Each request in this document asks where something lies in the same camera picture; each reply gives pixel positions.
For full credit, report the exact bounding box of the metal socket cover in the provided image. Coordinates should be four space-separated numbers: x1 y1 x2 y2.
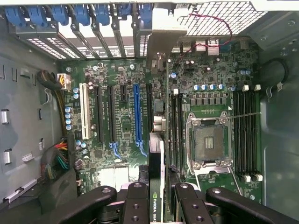
189 160 235 182

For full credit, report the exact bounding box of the thin metal locking lever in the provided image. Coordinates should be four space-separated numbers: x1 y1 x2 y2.
228 112 262 119
228 167 243 196

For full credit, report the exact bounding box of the CPU socket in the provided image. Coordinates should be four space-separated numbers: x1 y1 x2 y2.
186 111 234 175

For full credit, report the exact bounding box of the black plastic air shroud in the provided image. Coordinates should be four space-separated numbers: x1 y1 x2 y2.
0 167 79 224

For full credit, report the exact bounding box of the RAM slot with black latches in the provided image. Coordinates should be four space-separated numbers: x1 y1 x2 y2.
177 91 185 179
248 88 254 182
233 88 240 182

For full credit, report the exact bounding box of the blue expansion slot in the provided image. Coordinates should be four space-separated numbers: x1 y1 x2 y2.
132 83 144 147

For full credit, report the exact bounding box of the long black expansion slot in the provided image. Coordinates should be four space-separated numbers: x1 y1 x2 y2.
145 84 153 133
107 85 117 143
94 85 105 144

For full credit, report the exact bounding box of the white expansion slot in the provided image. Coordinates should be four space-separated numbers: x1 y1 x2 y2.
78 83 91 141

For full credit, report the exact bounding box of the short black expansion slot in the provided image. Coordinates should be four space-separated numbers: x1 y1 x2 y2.
120 84 128 104

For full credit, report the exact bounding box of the open dark PC case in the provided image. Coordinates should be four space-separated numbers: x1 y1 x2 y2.
0 0 299 224

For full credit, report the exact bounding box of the green motherboard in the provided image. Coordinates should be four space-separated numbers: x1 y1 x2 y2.
58 39 263 210

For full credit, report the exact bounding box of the white power connector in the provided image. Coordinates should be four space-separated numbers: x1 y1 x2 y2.
57 73 72 91

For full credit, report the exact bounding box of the blue slot retention clip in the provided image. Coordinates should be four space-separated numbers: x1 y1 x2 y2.
27 6 49 26
50 6 70 25
116 4 131 18
4 7 28 28
94 4 110 26
139 4 152 30
73 4 91 26

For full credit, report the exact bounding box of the multicoloured wire bundle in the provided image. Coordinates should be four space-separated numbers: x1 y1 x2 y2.
41 137 71 182

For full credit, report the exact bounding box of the black and yellow power wire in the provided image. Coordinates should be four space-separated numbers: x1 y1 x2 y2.
36 70 71 137

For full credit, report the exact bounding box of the thick black wire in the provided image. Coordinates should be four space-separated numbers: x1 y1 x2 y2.
258 57 290 91

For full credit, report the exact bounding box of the thin red and black wire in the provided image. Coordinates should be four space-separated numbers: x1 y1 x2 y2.
174 13 234 66

